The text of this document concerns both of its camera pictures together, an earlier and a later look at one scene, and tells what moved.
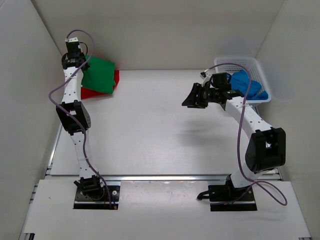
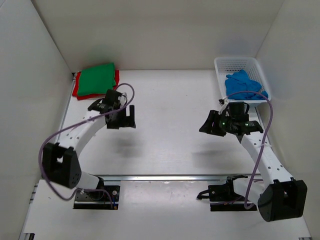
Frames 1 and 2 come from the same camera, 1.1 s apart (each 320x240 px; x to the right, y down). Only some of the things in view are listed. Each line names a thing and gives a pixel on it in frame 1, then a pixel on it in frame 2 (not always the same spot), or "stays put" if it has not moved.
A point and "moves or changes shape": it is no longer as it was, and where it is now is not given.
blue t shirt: (239, 80) stays put
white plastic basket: (248, 64) stays put
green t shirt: (100, 76) moves or changes shape
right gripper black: (193, 100) → (210, 127)
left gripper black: (87, 67) → (126, 120)
